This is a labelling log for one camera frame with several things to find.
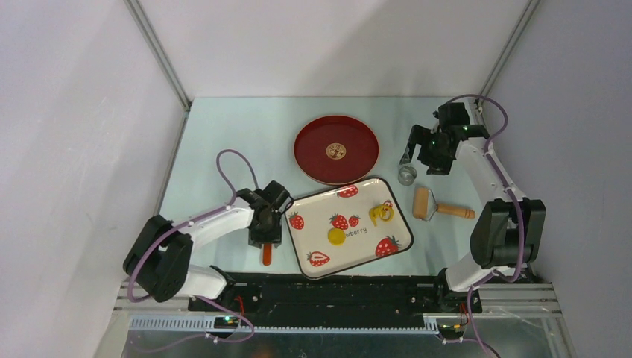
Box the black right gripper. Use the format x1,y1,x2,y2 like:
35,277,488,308
400,124,453,176

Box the wooden dough roller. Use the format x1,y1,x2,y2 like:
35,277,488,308
412,187,477,222

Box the yellow dough scrap ring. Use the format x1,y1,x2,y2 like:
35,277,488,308
368,202,395,227

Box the red round tray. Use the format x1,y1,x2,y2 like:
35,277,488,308
293,115,380,186

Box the white strawberry rectangular tray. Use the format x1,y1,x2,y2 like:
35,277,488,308
285,178,414,280

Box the yellow dough piece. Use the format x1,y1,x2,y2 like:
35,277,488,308
327,227,347,245

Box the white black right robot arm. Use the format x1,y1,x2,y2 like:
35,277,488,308
399,97,546,312

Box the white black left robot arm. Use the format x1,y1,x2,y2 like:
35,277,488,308
122,180,294,311

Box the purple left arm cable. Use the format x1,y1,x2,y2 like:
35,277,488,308
126,148,262,345

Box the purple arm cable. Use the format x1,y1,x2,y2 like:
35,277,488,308
441,93,525,358
126,148,262,345

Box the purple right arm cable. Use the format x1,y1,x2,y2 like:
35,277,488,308
441,93,525,358

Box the aluminium frame rail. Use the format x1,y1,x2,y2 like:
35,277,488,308
113,281,562,335

